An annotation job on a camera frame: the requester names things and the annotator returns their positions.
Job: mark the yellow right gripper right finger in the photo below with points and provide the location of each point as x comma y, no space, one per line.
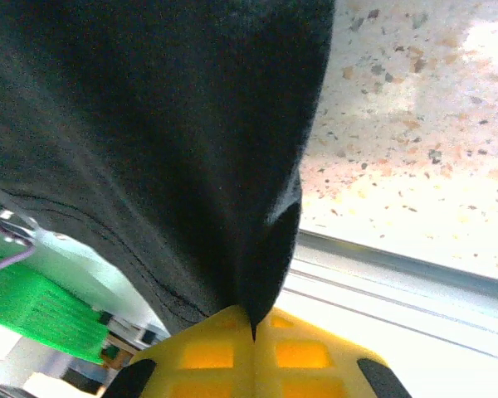
315,365

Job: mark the black t-shirt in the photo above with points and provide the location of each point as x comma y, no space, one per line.
149,124

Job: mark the green circuit board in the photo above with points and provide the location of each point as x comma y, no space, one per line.
33,302

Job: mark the aluminium front rail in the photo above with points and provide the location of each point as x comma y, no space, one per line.
398,298

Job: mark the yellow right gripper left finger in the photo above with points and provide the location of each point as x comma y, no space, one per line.
199,365

